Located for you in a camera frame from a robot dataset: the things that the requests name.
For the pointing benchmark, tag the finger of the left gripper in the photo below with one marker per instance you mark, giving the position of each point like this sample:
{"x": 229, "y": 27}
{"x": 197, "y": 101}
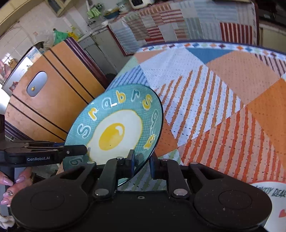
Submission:
{"x": 41, "y": 155}
{"x": 22, "y": 143}

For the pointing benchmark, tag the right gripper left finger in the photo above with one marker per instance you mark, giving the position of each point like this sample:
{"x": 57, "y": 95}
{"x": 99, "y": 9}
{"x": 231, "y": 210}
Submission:
{"x": 114, "y": 170}

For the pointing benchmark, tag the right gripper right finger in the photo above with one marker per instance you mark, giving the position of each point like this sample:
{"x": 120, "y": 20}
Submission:
{"x": 170, "y": 171}

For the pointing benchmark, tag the blue fried egg plate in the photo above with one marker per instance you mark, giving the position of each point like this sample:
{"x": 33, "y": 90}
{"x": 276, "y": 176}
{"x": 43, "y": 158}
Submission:
{"x": 123, "y": 118}

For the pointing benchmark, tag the pink rabbit carrot plate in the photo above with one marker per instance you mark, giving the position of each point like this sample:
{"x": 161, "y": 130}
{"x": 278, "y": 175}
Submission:
{"x": 274, "y": 207}

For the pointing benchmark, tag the left hand pink nails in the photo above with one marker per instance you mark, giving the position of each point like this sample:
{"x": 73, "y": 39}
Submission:
{"x": 24, "y": 180}

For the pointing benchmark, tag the colourful patchwork tablecloth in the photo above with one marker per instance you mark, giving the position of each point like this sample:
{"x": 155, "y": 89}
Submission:
{"x": 223, "y": 105}

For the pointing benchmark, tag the silver refrigerator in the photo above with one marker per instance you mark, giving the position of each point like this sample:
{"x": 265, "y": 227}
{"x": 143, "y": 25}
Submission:
{"x": 21, "y": 68}

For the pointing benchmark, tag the striped cloth covered counter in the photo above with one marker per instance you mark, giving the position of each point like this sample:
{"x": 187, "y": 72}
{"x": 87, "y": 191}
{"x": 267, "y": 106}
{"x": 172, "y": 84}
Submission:
{"x": 223, "y": 21}

